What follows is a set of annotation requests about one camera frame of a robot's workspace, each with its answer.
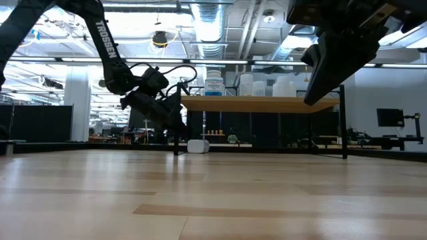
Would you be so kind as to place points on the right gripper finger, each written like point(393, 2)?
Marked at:
point(343, 60)
point(312, 55)

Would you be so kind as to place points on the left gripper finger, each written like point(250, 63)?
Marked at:
point(166, 120)
point(170, 105)

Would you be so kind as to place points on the white melatonin bottle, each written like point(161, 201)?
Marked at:
point(213, 87)
point(198, 146)

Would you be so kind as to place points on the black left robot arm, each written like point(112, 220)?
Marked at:
point(105, 43)

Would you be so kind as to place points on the small distant wooden shelf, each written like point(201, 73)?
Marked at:
point(213, 135)

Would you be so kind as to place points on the wooden shelf with black legs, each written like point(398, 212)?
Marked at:
point(253, 104)

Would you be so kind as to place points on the overhead light bar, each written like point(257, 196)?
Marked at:
point(217, 61)

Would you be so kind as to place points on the small distant green plant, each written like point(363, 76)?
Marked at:
point(232, 138)

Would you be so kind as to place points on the small black monitor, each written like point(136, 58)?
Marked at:
point(390, 117)

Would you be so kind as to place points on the white pillar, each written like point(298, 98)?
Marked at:
point(77, 110)

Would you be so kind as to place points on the black room partition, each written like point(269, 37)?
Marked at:
point(267, 126)
point(40, 123)

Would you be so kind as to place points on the black office desk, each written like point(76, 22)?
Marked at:
point(383, 141)

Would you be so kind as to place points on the silver smooth ventilation duct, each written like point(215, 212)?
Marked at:
point(283, 50)

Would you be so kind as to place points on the silver ribbed ventilation duct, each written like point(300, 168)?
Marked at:
point(210, 23)

